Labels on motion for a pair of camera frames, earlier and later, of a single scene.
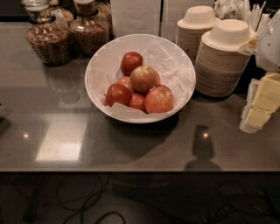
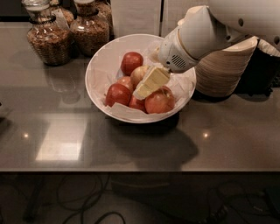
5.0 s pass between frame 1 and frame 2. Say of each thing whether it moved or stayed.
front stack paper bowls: stayed
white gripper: moved
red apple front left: stayed
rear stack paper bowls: stayed
